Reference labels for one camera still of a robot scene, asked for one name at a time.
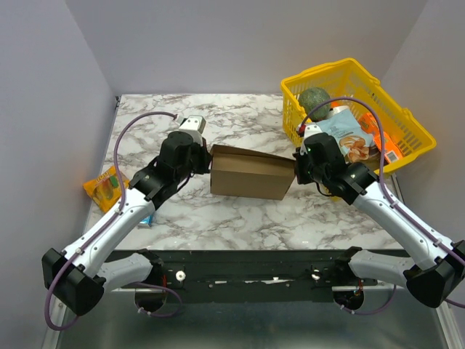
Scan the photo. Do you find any blue toothpaste box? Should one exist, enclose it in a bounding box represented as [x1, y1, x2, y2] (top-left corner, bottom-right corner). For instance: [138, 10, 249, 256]
[138, 214, 153, 228]

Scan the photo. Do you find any white orange bottle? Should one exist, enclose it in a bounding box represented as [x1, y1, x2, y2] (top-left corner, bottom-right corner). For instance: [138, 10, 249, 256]
[328, 105, 349, 118]

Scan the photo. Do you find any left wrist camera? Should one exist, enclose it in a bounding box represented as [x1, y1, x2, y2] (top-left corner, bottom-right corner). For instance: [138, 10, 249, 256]
[179, 116, 206, 144]

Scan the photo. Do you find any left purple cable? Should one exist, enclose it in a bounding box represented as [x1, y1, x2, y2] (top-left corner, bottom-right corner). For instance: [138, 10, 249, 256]
[44, 111, 182, 331]

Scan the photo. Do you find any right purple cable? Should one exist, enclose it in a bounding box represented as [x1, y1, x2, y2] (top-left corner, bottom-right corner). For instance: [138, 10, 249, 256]
[301, 96, 465, 316]

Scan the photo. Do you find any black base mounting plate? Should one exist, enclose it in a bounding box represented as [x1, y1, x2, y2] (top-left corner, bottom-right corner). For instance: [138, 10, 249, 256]
[74, 249, 424, 305]

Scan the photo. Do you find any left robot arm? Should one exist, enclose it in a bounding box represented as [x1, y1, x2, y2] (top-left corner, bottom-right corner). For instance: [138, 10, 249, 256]
[41, 130, 211, 316]

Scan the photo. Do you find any green round melon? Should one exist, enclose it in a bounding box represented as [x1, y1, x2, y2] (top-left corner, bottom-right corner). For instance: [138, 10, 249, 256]
[298, 87, 331, 121]

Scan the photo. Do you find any purple cable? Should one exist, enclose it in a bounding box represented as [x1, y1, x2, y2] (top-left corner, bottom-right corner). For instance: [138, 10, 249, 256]
[44, 111, 182, 331]
[301, 96, 465, 316]

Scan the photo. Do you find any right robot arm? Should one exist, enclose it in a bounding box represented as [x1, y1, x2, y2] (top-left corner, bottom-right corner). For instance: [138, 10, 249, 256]
[294, 131, 464, 308]

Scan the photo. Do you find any light blue snack pouch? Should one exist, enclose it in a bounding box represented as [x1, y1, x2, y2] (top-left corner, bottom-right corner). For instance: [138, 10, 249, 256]
[317, 108, 378, 163]

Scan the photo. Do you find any orange candy bag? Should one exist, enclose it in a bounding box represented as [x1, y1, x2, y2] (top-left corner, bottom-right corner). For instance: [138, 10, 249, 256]
[83, 166, 121, 213]

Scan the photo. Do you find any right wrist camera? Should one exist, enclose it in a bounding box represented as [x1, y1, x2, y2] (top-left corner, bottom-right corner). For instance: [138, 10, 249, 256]
[297, 123, 322, 139]

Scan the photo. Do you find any orange snack box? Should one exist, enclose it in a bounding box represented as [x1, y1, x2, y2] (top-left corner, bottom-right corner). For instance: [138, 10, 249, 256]
[358, 113, 404, 164]

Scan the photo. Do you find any brown cardboard box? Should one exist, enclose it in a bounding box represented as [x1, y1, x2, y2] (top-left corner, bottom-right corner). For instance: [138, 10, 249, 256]
[210, 145, 295, 201]

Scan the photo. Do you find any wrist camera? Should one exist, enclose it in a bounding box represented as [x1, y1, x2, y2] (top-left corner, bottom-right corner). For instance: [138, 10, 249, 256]
[179, 116, 206, 144]
[297, 123, 322, 139]

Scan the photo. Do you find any yellow plastic basket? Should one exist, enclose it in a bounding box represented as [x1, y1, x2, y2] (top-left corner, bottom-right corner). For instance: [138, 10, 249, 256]
[280, 57, 437, 179]

